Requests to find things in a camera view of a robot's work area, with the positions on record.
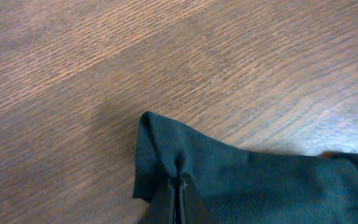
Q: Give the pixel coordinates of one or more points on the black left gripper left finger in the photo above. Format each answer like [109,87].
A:
[162,207]

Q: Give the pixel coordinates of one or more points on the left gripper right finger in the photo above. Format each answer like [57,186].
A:
[191,210]

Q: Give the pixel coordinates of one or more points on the black Nike t-shirt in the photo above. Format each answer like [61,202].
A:
[239,186]

